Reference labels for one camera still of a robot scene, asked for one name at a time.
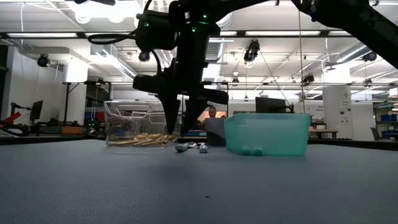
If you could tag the smoky grey plastic container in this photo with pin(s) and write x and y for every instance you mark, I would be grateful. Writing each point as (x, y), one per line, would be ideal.
(216, 133)

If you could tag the orange box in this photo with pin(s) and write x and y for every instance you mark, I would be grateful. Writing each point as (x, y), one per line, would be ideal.
(72, 130)

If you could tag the black ceiling spotlight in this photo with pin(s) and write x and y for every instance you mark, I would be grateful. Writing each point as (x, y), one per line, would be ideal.
(144, 56)
(308, 78)
(252, 51)
(43, 60)
(370, 56)

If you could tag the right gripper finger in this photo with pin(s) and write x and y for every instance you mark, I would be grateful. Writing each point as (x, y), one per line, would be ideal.
(149, 83)
(214, 97)

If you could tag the blue-grey table mat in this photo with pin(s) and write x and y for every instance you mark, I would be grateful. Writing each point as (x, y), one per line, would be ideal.
(186, 193)

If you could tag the wooden bench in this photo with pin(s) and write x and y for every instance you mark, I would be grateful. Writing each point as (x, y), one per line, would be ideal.
(326, 132)

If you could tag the red angled object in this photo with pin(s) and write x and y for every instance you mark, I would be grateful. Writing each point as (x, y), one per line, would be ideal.
(11, 119)

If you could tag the black computer monitor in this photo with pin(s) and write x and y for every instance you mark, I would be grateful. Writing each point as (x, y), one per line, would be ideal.
(36, 109)
(270, 105)

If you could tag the person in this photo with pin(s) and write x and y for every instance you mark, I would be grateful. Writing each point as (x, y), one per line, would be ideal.
(212, 111)

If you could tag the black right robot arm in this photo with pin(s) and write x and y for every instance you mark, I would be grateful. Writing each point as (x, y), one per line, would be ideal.
(357, 18)

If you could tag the clear plastic container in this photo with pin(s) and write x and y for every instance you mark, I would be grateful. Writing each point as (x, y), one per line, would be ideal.
(112, 121)

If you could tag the shelf with blue bins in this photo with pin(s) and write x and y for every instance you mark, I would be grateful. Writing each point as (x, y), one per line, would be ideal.
(388, 118)

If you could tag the teal plastic container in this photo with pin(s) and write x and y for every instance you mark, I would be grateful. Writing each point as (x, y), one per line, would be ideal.
(273, 133)

